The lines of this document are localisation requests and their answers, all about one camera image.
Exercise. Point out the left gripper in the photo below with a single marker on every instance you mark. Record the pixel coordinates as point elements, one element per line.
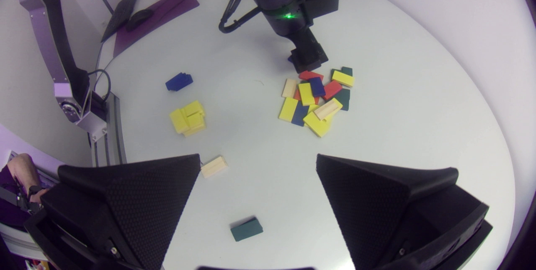
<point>305,39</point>

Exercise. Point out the person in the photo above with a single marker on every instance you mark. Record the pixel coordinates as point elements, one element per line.
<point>23,169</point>

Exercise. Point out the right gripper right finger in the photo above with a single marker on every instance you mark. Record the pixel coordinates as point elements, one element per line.
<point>389,215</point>

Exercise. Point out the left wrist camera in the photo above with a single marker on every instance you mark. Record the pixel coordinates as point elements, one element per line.
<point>322,2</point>

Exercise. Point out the black keyboard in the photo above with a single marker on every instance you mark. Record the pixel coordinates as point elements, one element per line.
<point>121,12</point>

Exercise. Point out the pile of yellow wooden blocks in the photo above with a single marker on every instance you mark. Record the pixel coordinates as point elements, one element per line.
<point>186,119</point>

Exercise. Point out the yellow wooden block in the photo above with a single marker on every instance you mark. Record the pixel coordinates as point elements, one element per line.
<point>288,109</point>
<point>317,127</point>
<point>306,94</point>
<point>312,108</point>
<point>343,78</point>

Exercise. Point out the pile of blue wooden blocks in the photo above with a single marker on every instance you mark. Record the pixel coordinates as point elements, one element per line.
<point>178,82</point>

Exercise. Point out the black computer mouse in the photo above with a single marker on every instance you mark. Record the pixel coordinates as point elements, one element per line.
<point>139,18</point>

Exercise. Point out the red wooden block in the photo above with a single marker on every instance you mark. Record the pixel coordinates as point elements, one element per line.
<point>310,75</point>
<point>297,95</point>
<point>332,90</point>

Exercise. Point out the dark mat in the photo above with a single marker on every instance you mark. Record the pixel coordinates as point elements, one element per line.
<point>167,10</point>

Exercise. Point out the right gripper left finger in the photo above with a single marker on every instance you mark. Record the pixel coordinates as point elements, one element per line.
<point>125,211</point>

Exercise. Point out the pale wooden block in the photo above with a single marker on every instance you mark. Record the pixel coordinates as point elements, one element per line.
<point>328,109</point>
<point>289,88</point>
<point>214,166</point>

